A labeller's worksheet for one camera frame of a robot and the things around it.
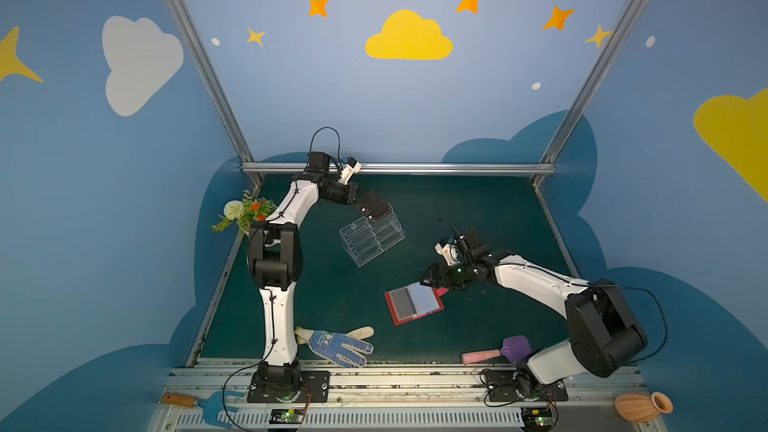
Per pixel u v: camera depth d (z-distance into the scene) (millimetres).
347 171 904
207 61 861
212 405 708
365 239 981
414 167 1474
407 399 734
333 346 801
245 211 909
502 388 739
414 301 883
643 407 647
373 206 972
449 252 799
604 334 442
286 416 705
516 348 785
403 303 885
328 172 855
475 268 670
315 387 738
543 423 708
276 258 574
